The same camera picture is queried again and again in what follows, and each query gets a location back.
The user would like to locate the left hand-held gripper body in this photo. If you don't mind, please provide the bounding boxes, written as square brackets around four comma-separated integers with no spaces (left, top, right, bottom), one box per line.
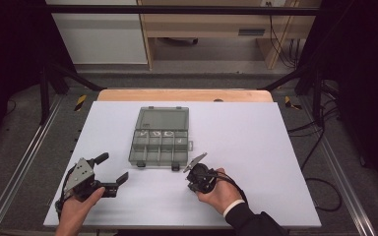
[63,157,119,203]

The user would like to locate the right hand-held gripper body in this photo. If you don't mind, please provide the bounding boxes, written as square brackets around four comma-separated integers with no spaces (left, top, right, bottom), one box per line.
[182,151,218,195]

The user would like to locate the grey transparent organizer box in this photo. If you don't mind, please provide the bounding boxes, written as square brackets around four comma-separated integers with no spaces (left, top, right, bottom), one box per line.
[128,105,194,172]

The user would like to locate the person's right hand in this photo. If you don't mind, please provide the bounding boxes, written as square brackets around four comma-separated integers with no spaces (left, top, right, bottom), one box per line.
[195,167,244,216]

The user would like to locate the person's left hand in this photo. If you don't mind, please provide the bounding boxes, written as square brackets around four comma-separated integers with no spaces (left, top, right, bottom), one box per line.
[57,186,106,228]

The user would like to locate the left yellow clamp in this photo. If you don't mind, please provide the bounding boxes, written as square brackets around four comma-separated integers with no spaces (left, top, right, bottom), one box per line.
[74,93,89,112]

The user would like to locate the yellow clamp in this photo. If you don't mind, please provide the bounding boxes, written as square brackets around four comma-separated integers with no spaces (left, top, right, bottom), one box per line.
[283,95,303,111]
[74,93,89,112]

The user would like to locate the white board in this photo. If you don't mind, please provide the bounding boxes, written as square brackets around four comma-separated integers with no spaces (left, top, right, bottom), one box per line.
[42,100,323,229]

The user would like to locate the black metal stand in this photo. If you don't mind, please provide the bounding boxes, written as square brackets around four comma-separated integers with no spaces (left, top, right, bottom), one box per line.
[258,62,325,128]
[38,61,107,126]

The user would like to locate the wooden table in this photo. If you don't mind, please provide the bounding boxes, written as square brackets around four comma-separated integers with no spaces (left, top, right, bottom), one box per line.
[96,88,274,103]

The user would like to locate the right yellow clamp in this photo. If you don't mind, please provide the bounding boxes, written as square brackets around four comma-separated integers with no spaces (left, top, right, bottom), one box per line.
[283,95,303,111]

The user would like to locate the white cabinet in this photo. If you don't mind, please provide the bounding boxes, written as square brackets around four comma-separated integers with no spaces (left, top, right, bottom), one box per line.
[44,0,149,65]

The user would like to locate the light wooden desk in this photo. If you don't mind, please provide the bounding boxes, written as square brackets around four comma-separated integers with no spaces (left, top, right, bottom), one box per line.
[136,0,323,71]

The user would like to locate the black metal crossbar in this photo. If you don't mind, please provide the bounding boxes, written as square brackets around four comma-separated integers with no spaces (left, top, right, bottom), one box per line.
[43,4,321,17]

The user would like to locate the right hand-held gripper black cable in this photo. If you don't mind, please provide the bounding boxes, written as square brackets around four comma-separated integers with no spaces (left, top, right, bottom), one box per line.
[210,170,249,205]

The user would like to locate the hand-held gripper black cable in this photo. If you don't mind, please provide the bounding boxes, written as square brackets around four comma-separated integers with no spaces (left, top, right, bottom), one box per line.
[210,170,249,205]
[54,164,77,220]

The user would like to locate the left hand-held gripper black cable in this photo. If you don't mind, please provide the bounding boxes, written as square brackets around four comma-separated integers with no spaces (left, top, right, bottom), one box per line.
[54,164,77,220]

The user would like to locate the aluminium floor rail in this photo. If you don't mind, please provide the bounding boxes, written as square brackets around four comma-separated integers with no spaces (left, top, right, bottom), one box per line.
[298,95,378,236]
[0,94,64,236]

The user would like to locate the black floor cable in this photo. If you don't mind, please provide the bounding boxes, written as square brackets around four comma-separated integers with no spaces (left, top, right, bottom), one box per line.
[286,97,344,213]

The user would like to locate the black hanging desk cables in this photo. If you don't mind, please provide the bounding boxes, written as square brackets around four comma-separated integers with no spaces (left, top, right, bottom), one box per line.
[265,1,302,70]

